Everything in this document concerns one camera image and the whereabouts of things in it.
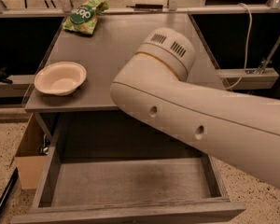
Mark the cardboard box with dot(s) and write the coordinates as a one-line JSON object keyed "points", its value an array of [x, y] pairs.
{"points": [[28, 159]]}

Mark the green chip bag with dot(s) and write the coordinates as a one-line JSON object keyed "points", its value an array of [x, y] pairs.
{"points": [[84, 20]]}

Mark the white paper bowl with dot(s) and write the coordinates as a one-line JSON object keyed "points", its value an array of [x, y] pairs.
{"points": [[60, 78]]}

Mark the grey cabinet counter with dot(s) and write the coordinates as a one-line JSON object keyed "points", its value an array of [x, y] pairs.
{"points": [[109, 53]]}

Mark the metal frame rail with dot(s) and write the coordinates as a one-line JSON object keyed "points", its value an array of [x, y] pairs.
{"points": [[235, 41]]}

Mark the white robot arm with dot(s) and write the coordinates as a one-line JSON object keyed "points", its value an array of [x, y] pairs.
{"points": [[239, 129]]}

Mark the open grey top drawer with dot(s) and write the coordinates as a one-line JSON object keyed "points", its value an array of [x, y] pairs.
{"points": [[105, 167]]}

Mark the black tool on rail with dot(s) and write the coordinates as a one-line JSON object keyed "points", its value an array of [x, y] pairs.
{"points": [[146, 7]]}

